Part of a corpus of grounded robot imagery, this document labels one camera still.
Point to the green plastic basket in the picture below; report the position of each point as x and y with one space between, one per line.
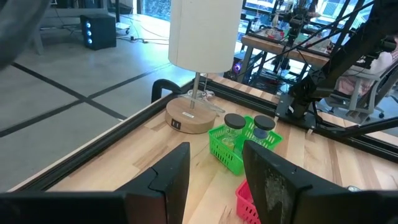
224 152

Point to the office chair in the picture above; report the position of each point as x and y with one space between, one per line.
357 102

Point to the table lamp white shade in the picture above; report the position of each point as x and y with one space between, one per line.
202 34

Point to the jar with blue contents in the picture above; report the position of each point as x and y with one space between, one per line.
264 122

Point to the background wooden table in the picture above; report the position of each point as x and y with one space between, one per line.
273 46

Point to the person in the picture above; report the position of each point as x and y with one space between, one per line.
384 63

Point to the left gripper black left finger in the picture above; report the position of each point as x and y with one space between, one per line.
168 193

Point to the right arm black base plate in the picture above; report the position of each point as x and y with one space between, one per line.
284 107

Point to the black computer tower blue lights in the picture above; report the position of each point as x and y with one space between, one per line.
102 31

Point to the red plastic basket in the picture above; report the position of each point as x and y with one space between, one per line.
245 205

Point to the jar with yellow contents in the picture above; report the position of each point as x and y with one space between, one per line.
234 120

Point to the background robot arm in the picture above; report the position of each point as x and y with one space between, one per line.
295 18

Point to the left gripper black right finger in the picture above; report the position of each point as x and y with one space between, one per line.
270 193

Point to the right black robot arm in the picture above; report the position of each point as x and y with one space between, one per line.
342 59

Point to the purple lit device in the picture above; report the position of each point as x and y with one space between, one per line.
237 67

